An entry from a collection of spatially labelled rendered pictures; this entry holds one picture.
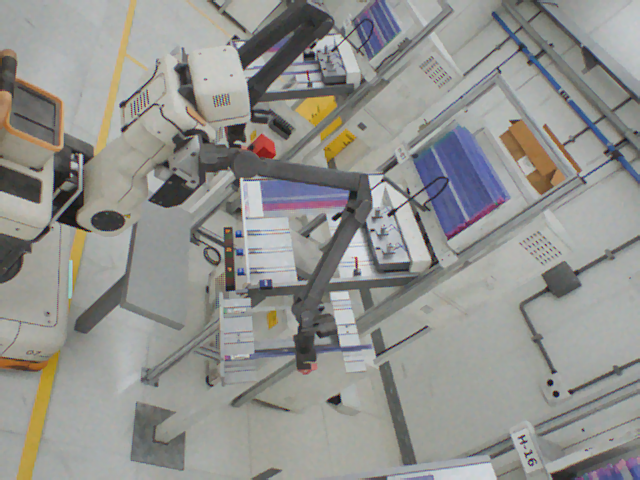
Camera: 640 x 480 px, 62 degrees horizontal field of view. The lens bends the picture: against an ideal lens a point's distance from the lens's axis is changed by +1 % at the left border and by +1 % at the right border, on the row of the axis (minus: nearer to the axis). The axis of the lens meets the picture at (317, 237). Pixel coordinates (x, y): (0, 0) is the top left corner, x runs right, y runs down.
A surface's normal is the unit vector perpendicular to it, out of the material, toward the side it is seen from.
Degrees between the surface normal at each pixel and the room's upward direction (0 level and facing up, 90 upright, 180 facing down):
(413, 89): 90
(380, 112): 90
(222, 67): 48
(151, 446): 0
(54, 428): 0
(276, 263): 43
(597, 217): 90
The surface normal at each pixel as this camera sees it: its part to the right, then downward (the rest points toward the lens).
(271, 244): 0.06, -0.70
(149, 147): 0.25, 0.77
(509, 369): -0.69, -0.44
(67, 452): 0.71, -0.56
